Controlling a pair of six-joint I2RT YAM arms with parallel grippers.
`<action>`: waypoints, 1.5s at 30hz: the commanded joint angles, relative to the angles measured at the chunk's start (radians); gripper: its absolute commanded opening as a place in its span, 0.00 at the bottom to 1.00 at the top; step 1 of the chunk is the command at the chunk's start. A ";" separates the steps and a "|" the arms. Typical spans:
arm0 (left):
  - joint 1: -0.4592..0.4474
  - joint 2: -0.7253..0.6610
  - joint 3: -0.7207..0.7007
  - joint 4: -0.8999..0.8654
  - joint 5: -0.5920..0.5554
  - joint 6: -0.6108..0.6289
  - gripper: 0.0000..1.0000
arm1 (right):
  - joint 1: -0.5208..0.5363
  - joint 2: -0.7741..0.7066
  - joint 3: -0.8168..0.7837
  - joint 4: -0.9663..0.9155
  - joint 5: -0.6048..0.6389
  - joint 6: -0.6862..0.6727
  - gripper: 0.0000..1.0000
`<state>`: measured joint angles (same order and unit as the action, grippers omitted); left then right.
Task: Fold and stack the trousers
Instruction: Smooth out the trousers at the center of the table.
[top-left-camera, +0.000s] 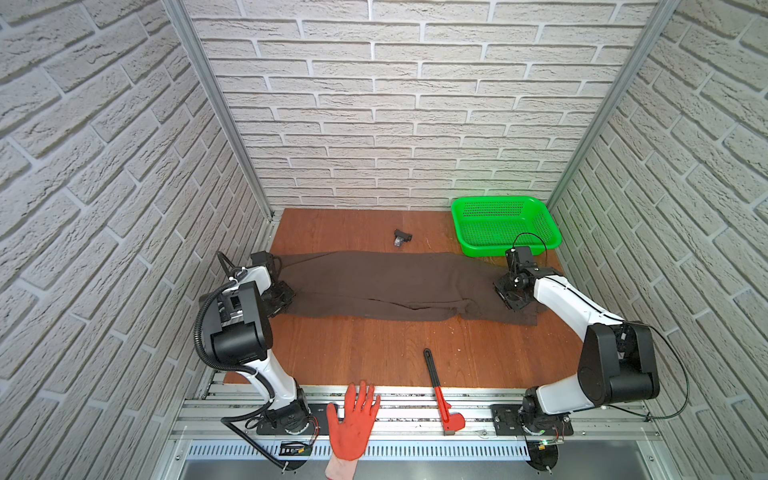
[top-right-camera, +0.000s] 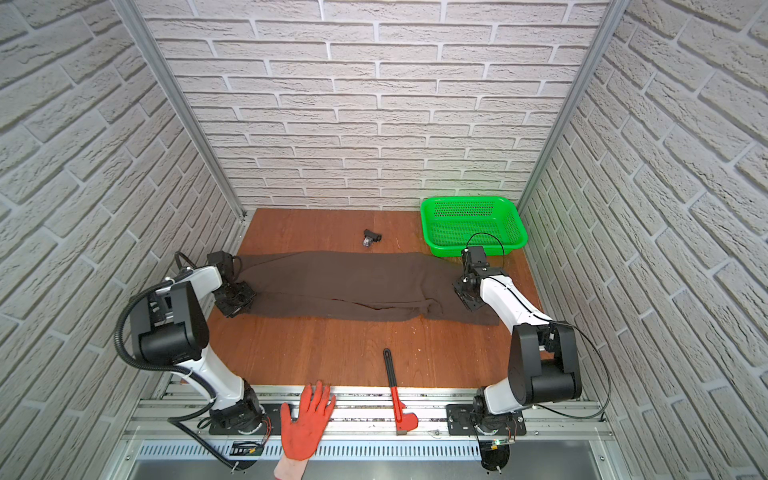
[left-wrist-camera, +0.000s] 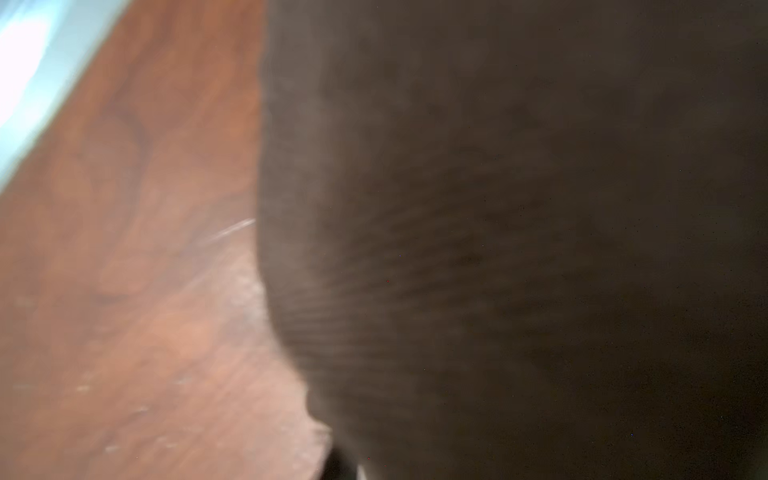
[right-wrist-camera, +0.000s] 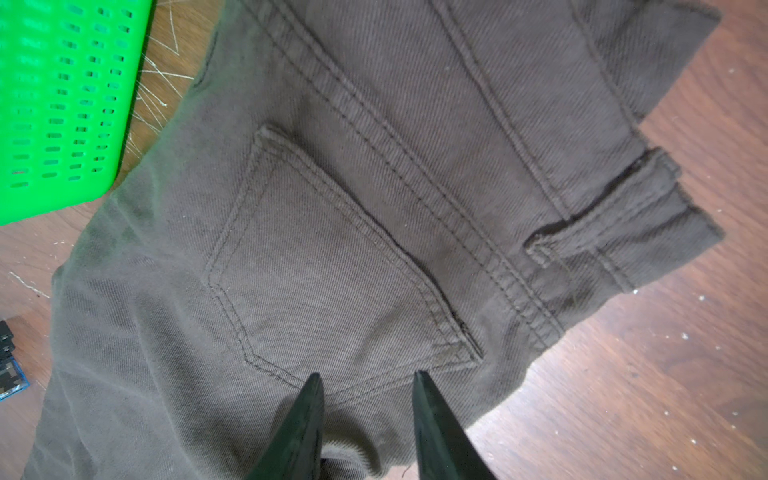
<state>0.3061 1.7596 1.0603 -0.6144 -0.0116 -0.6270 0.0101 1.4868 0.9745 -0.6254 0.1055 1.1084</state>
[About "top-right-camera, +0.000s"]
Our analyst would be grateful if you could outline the brown trousers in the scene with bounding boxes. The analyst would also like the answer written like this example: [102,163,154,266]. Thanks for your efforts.
[239,251,500,326]

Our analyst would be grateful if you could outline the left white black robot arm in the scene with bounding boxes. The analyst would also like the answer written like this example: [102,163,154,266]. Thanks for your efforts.
[128,265,264,434]

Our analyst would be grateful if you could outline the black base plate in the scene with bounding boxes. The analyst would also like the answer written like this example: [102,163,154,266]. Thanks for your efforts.
[209,403,281,436]
[446,404,527,438]

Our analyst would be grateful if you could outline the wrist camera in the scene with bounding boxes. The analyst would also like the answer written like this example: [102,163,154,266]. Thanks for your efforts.
[462,246,489,277]
[207,251,236,283]

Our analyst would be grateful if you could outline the green plastic basket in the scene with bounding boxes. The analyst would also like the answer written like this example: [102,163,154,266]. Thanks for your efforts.
[420,196,528,258]

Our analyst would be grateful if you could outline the red work glove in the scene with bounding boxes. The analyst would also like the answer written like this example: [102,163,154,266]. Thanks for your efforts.
[280,381,336,461]

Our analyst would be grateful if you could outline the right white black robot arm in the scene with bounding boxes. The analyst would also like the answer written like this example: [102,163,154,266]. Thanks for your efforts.
[454,268,582,416]

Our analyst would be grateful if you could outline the aluminium mounting rail frame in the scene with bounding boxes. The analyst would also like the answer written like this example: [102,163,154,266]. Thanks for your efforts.
[105,381,629,479]

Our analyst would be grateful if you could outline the right thin black cable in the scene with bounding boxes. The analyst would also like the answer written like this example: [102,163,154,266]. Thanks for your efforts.
[465,231,613,421]

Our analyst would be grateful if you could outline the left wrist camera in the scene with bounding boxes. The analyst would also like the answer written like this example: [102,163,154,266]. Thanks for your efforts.
[207,251,236,283]

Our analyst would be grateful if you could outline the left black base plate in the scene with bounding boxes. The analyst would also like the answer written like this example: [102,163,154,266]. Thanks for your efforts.
[209,403,281,436]

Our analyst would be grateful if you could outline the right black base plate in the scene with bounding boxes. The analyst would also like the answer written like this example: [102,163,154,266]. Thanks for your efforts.
[446,404,527,438]

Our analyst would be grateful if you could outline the small black clamp part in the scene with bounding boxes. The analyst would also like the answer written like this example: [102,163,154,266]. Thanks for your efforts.
[362,229,382,248]

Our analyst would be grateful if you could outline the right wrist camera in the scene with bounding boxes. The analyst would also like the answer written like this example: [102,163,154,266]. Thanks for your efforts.
[462,246,489,277]

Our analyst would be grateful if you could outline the red black pipe wrench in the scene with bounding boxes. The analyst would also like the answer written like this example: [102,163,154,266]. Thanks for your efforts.
[383,348,419,435]

